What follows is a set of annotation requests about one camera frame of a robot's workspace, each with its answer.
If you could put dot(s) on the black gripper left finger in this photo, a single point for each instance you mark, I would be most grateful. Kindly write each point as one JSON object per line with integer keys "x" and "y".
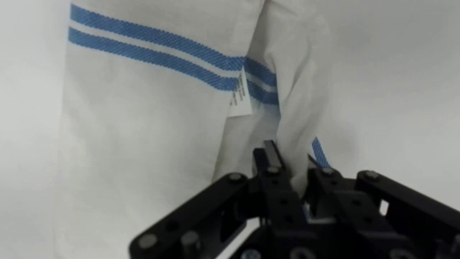
{"x": 273, "y": 191}

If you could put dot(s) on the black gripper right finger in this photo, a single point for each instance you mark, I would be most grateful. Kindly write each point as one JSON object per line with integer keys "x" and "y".
{"x": 364, "y": 201}

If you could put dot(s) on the white towel with blue stripes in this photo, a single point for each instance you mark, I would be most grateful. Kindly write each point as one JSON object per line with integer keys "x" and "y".
{"x": 144, "y": 134}

